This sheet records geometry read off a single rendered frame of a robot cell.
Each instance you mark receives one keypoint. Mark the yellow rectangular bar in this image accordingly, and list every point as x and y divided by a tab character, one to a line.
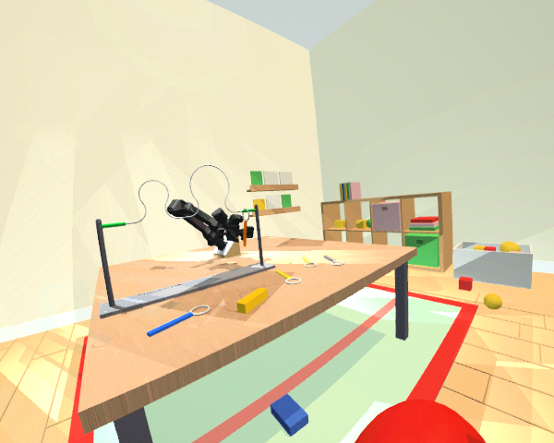
251	300

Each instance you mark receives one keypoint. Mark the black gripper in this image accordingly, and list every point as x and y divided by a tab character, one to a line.
233	232

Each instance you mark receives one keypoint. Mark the white loop with blue handle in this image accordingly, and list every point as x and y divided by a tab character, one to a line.
176	321

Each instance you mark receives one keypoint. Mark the blue rectangular block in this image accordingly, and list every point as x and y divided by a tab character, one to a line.
289	414

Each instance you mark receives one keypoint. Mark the yellow handle with white ring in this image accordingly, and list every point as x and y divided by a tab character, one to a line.
308	262
287	277

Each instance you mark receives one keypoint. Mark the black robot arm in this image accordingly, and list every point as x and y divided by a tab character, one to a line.
218	219

